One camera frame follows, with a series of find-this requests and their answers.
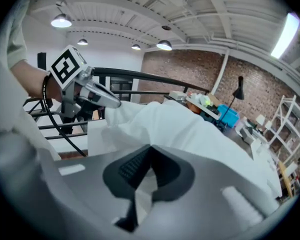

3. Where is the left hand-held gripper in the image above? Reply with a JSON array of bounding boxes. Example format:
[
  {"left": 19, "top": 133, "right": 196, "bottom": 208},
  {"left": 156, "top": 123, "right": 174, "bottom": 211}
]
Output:
[{"left": 50, "top": 44, "right": 123, "bottom": 120}]

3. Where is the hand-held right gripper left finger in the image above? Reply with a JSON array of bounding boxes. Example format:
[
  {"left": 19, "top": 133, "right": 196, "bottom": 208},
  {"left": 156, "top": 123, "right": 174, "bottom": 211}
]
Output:
[{"left": 39, "top": 144, "right": 155, "bottom": 240}]

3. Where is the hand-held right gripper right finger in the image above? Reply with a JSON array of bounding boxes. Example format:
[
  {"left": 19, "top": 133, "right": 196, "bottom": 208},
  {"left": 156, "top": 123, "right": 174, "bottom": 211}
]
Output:
[{"left": 136, "top": 144, "right": 281, "bottom": 240}]

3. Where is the white pillowcase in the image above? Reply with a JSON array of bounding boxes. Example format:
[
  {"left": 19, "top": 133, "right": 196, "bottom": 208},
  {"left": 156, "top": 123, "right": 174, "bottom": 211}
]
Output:
[{"left": 101, "top": 100, "right": 283, "bottom": 217}]

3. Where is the person's left forearm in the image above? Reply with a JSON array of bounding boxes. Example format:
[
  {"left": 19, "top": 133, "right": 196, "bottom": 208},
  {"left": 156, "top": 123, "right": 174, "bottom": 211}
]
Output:
[{"left": 9, "top": 58, "right": 64, "bottom": 103}]

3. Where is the black metal railing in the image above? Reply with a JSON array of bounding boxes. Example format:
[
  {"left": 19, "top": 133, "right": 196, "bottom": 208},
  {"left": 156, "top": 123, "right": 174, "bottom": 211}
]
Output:
[{"left": 23, "top": 67, "right": 211, "bottom": 141}]

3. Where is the grey tissue box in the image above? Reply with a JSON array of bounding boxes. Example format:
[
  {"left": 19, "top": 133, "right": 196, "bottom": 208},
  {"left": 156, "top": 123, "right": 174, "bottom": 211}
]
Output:
[{"left": 239, "top": 127, "right": 256, "bottom": 144}]

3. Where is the round wooden table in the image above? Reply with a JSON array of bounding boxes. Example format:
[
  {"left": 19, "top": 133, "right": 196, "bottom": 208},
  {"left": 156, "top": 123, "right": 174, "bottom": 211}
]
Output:
[{"left": 278, "top": 160, "right": 300, "bottom": 200}]

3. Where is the blue plastic bin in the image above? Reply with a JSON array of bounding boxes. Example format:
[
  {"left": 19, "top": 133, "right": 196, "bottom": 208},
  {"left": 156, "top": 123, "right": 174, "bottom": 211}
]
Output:
[{"left": 209, "top": 103, "right": 241, "bottom": 129}]

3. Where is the white plastic tray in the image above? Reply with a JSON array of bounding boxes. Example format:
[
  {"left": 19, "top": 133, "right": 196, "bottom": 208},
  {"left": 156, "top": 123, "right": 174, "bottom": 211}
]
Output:
[{"left": 186, "top": 95, "right": 222, "bottom": 121}]

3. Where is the white shelf rack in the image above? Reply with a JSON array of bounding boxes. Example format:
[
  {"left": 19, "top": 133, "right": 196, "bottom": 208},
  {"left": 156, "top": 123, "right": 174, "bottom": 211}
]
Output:
[{"left": 263, "top": 93, "right": 300, "bottom": 165}]

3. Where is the black desk lamp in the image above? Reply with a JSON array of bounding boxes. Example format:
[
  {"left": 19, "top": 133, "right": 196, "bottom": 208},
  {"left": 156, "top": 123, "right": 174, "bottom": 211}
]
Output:
[{"left": 223, "top": 75, "right": 245, "bottom": 125}]

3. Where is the ceiling tube light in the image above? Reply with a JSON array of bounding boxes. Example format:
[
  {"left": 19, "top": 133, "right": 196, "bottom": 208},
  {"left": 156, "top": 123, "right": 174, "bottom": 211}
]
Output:
[{"left": 270, "top": 12, "right": 300, "bottom": 60}]

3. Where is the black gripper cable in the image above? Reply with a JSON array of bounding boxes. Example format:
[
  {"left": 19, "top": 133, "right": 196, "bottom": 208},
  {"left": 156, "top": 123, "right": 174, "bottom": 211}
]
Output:
[{"left": 41, "top": 74, "right": 88, "bottom": 158}]

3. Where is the dark top white frame table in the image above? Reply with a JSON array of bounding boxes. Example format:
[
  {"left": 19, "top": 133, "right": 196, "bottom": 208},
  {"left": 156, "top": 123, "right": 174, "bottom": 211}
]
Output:
[{"left": 163, "top": 93, "right": 256, "bottom": 160}]

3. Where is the white wall pipe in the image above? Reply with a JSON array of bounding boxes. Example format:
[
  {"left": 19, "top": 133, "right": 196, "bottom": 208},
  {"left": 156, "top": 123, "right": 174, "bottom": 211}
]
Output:
[{"left": 211, "top": 47, "right": 231, "bottom": 96}]

